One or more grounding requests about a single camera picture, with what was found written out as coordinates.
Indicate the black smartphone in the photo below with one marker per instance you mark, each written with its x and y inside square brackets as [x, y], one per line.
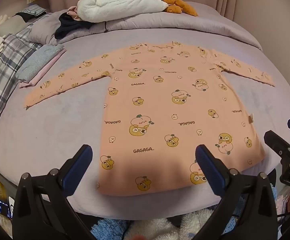
[0, 205]

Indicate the folded grey garment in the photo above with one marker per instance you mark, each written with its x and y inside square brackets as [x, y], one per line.
[37, 60]

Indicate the crumpled pink garment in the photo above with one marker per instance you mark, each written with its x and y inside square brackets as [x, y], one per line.
[72, 11]

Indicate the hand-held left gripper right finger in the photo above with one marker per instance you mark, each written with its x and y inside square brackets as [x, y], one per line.
[208, 170]

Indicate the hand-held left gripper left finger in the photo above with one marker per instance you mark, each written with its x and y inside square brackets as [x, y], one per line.
[77, 170]

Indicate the lavender quilt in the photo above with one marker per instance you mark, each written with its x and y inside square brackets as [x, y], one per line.
[160, 22]

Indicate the fluffy blue white rug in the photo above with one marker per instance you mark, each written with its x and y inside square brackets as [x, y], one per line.
[160, 227]

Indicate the striped grey garment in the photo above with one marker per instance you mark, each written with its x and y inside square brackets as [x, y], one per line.
[32, 10]

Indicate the dark navy garment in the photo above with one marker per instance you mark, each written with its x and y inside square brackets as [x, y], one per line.
[70, 27]

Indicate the grey plaid blanket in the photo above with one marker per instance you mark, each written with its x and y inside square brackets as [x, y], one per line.
[5, 62]

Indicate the white plush goose toy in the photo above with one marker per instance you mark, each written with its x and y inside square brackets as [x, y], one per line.
[125, 2]

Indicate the peach printed long-sleeve shirt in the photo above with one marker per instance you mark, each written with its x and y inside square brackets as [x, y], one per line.
[160, 105]

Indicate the folded pink garment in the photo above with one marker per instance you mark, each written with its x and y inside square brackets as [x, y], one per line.
[47, 66]

